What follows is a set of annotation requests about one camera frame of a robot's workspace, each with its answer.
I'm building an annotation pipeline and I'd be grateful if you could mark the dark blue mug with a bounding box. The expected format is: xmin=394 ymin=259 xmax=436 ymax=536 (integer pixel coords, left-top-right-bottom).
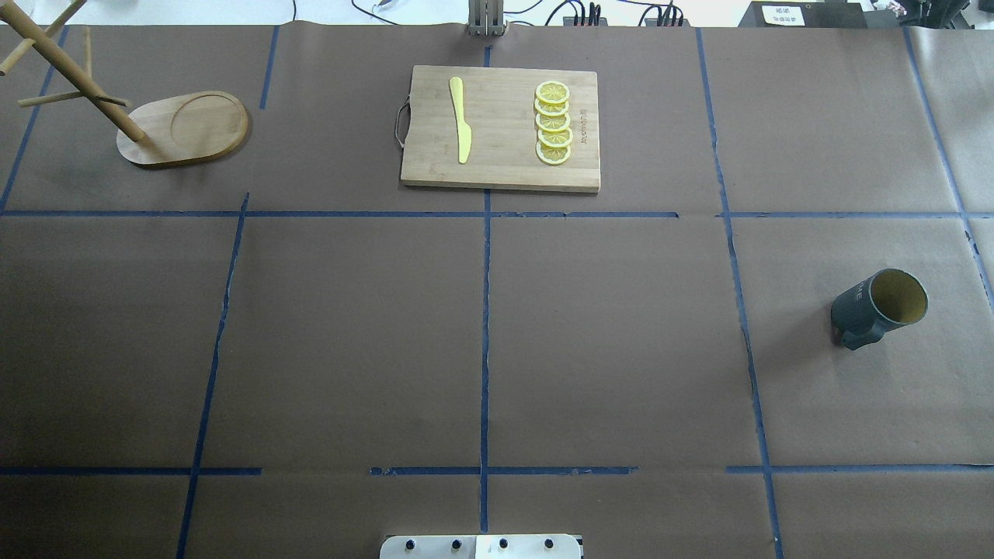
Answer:
xmin=830 ymin=268 xmax=929 ymax=351

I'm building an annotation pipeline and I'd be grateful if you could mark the wooden cup storage rack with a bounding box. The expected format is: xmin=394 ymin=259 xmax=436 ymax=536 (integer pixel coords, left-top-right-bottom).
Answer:
xmin=1 ymin=1 xmax=251 ymax=168

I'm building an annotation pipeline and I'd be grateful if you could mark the lemon slice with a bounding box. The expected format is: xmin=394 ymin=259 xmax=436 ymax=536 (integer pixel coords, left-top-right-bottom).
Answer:
xmin=535 ymin=113 xmax=572 ymax=134
xmin=535 ymin=141 xmax=572 ymax=165
xmin=533 ymin=79 xmax=571 ymax=106
xmin=537 ymin=127 xmax=574 ymax=149
xmin=533 ymin=99 xmax=569 ymax=117

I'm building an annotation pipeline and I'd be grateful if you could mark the yellow plastic knife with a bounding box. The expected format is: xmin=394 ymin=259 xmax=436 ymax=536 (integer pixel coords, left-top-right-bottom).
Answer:
xmin=450 ymin=75 xmax=472 ymax=164

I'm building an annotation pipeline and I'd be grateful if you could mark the bamboo cutting board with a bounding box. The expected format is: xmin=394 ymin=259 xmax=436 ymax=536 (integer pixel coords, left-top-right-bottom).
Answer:
xmin=400 ymin=66 xmax=601 ymax=193

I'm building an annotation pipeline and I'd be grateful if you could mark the black box with label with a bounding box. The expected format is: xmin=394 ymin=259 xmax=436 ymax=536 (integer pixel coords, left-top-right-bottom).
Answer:
xmin=738 ymin=1 xmax=867 ymax=29

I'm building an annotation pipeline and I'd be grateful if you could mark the aluminium frame post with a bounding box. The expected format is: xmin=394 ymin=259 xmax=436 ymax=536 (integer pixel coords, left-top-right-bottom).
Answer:
xmin=467 ymin=0 xmax=507 ymax=36

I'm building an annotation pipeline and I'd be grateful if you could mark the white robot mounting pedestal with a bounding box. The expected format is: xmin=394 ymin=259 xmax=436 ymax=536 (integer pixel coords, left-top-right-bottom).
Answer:
xmin=379 ymin=533 xmax=585 ymax=558

